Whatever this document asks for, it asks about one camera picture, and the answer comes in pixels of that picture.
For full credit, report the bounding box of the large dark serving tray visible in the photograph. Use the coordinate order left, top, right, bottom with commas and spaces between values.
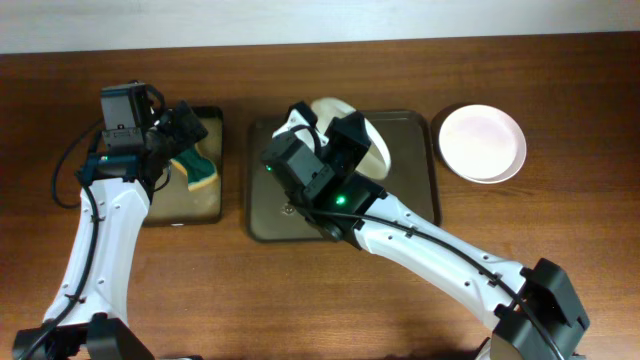
245, 110, 442, 243

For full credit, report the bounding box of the pink white plate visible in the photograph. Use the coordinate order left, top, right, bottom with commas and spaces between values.
437, 104, 527, 184

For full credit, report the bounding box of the small black water tray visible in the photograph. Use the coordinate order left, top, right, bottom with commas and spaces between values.
143, 106, 223, 227

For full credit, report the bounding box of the green yellow sponge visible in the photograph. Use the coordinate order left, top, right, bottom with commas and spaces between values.
171, 145, 219, 192

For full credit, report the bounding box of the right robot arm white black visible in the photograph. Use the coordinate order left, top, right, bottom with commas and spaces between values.
261, 98, 590, 360

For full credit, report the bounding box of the cream white plate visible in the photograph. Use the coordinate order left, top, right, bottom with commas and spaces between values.
310, 97, 392, 180

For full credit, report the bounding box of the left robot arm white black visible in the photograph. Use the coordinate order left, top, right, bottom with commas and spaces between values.
12, 101, 208, 359

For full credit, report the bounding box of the pale grey plate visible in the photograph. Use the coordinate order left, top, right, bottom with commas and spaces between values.
444, 141, 527, 184

